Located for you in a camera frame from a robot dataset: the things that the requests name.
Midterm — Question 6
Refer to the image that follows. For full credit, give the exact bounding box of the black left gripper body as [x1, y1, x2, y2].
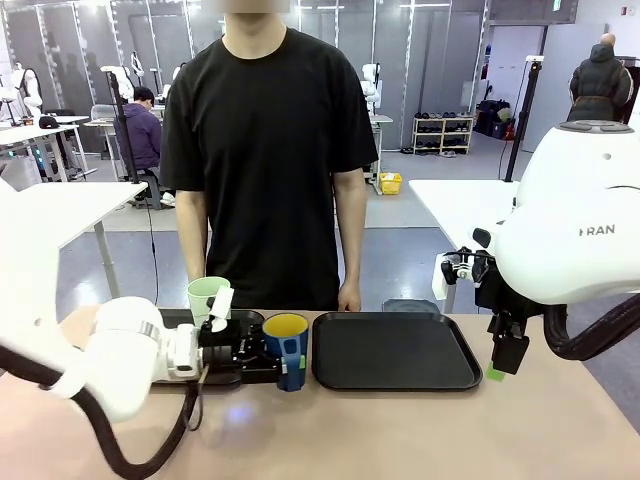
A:
[199, 328, 254, 388]

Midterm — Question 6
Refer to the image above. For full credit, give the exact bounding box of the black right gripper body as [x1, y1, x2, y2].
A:
[474, 278, 547, 338]

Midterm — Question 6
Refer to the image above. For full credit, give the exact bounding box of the blue mug yellow inside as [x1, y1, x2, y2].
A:
[262, 313, 310, 393]

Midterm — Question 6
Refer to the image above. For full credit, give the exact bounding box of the pale green plastic cup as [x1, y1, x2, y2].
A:
[186, 275, 232, 329]

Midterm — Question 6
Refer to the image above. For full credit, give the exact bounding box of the person's left forearm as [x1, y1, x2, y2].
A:
[332, 168, 369, 287]

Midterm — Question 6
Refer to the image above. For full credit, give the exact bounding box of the person's right forearm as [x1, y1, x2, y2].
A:
[174, 189, 210, 281]

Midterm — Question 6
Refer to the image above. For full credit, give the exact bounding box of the person's left hand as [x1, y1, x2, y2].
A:
[337, 281, 363, 313]

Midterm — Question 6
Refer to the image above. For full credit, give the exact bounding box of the black plastic serving tray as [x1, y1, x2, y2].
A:
[312, 311, 484, 393]
[149, 308, 267, 387]

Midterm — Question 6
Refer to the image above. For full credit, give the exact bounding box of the dark grey chair seat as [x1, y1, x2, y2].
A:
[382, 297, 442, 316]

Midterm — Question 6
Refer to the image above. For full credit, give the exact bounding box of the white table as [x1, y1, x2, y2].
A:
[408, 178, 522, 314]
[55, 180, 150, 299]

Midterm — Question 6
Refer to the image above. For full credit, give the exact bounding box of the black pole with lamp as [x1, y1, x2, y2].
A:
[503, 55, 545, 184]

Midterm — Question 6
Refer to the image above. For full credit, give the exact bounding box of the wooden shoe rack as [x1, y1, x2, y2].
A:
[412, 114, 475, 156]

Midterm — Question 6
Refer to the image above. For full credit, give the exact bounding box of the person in black t-shirt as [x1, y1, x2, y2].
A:
[159, 9, 379, 312]

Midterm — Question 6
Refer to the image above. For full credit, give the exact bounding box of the black bags pile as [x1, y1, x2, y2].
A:
[474, 98, 517, 141]

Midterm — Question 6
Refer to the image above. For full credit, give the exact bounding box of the seated person purple hoodie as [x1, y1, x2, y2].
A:
[114, 85, 174, 209]

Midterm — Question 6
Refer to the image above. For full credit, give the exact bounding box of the standing person black jacket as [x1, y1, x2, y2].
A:
[568, 33, 635, 124]

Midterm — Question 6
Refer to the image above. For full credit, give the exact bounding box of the black tripod pole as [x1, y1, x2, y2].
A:
[106, 71, 147, 185]

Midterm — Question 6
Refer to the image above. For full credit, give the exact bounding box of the white height-adjustable desk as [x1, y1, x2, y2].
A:
[0, 122, 99, 184]

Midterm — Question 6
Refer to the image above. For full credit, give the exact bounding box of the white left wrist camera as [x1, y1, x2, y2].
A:
[201, 286, 236, 334]

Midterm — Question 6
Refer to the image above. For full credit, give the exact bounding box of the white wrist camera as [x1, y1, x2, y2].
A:
[201, 286, 236, 334]
[431, 247, 496, 301]

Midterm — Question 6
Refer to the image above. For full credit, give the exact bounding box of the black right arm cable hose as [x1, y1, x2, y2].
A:
[543, 293, 640, 362]

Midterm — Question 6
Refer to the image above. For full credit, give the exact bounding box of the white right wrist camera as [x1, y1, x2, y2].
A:
[431, 247, 496, 301]

